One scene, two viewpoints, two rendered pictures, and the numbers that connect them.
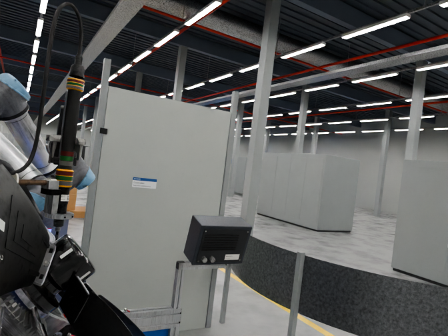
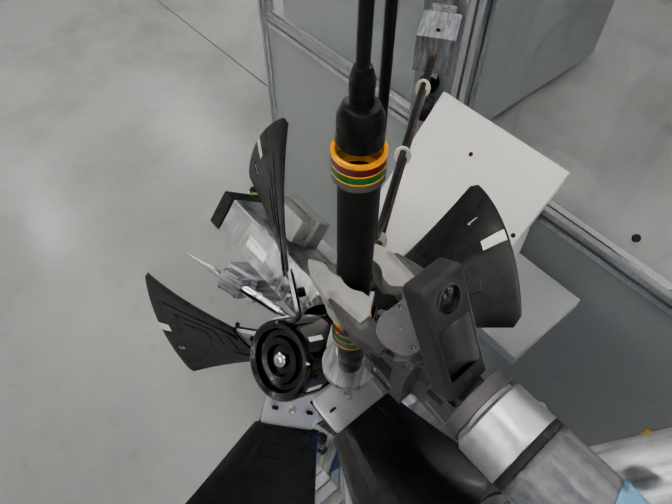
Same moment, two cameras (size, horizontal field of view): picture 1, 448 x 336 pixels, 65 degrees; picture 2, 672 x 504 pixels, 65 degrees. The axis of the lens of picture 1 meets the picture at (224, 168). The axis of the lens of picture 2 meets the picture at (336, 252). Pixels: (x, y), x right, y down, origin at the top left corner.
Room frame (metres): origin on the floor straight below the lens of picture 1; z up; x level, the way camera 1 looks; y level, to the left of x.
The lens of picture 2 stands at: (1.22, 0.35, 1.92)
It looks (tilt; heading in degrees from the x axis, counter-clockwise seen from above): 52 degrees down; 170
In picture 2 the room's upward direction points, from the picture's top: straight up
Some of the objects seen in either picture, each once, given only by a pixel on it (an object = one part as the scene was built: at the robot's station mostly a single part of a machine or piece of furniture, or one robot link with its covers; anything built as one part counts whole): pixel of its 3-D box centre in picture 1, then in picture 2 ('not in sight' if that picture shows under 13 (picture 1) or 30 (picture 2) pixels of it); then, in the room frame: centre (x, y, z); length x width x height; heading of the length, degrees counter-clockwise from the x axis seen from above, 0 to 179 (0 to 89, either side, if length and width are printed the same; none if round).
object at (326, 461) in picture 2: not in sight; (335, 442); (0.90, 0.40, 0.91); 0.12 x 0.08 x 0.12; 120
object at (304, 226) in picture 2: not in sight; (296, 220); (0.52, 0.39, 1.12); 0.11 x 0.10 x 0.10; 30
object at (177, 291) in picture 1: (178, 284); not in sight; (1.50, 0.13, 0.96); 0.03 x 0.03 x 0.20; 30
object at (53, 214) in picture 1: (58, 199); (352, 340); (0.92, 0.42, 1.34); 0.09 x 0.07 x 0.10; 155
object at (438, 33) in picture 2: not in sight; (437, 40); (0.36, 0.69, 1.38); 0.10 x 0.07 x 0.08; 155
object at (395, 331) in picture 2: (63, 149); (432, 363); (1.02, 0.47, 1.47); 0.12 x 0.08 x 0.09; 30
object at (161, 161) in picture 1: (162, 205); not in sight; (2.96, 0.48, 1.10); 1.21 x 0.05 x 2.20; 120
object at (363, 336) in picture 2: not in sight; (370, 323); (0.98, 0.42, 1.50); 0.09 x 0.05 x 0.02; 40
